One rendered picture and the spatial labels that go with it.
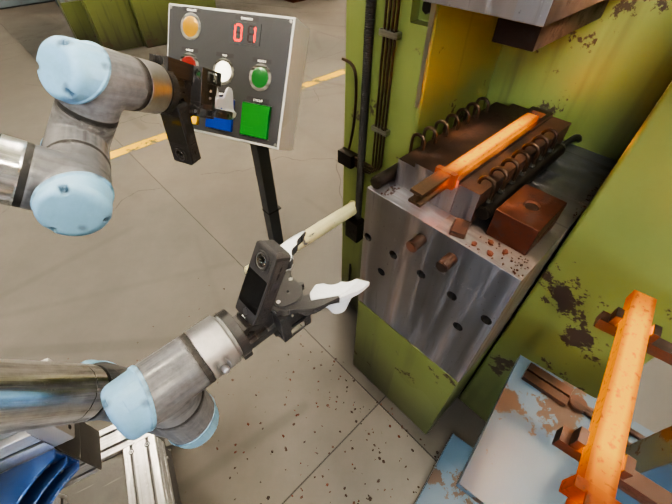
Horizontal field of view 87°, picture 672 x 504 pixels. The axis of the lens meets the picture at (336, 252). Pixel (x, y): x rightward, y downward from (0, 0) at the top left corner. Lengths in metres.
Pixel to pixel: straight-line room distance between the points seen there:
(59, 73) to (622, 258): 0.94
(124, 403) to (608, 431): 0.54
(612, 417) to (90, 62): 0.74
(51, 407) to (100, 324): 1.45
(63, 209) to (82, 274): 1.76
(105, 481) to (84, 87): 1.11
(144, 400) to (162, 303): 1.45
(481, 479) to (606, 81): 0.91
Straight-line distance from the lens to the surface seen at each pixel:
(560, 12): 0.65
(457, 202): 0.77
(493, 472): 0.76
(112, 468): 1.39
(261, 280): 0.46
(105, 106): 0.59
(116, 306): 2.00
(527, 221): 0.73
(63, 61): 0.57
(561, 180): 1.00
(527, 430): 0.81
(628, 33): 1.09
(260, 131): 0.90
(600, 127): 1.14
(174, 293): 1.92
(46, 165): 0.51
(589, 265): 0.90
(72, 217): 0.50
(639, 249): 0.85
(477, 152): 0.83
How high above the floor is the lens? 1.41
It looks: 47 degrees down
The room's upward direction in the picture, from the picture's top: straight up
